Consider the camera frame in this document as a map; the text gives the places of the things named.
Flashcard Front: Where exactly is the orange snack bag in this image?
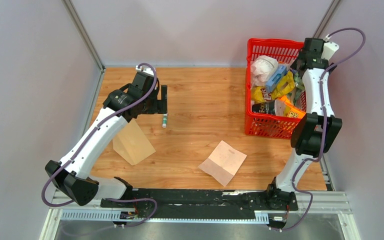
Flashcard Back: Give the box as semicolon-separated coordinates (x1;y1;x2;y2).
279;96;306;119

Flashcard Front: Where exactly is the red plastic basket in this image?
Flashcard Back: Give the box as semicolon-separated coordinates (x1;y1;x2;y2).
244;38;304;140

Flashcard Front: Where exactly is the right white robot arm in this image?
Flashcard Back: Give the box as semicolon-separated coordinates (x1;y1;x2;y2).
264;38;343;210

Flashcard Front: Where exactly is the brown paper envelope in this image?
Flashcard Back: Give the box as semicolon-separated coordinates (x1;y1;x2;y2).
112;119;156;166

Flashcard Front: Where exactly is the white letter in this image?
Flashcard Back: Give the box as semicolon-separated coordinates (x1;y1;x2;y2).
198;140;247;187

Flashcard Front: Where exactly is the white crumpled bag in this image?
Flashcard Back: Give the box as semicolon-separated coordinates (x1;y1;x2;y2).
250;55;279;87

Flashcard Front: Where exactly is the black snack packet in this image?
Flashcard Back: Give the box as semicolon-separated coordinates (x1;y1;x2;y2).
251;100;276;116

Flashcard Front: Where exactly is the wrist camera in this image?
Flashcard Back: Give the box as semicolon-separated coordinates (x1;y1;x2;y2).
321;35;340;61
135;65;155;76

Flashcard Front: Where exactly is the blue box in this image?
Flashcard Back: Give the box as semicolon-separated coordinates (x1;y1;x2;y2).
265;64;289;93

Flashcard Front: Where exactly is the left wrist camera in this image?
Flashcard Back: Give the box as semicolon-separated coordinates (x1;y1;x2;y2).
135;65;155;76

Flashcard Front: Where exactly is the yellow snack bag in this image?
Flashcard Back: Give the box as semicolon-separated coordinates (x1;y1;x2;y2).
271;71;296;100

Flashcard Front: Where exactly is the aluminium frame rail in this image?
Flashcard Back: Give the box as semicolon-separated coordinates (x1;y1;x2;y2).
40;188;360;240

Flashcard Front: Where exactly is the green white glue stick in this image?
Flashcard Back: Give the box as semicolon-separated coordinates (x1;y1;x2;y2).
162;113;168;128

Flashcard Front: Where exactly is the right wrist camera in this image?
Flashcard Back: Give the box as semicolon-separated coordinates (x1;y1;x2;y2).
321;35;340;61

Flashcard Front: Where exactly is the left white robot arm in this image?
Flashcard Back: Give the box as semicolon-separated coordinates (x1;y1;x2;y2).
45;63;168;208

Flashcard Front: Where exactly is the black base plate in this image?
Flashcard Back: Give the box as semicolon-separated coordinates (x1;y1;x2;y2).
100;188;298;220

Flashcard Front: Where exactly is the green packet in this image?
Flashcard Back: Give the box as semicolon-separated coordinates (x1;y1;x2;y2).
293;72;305;99

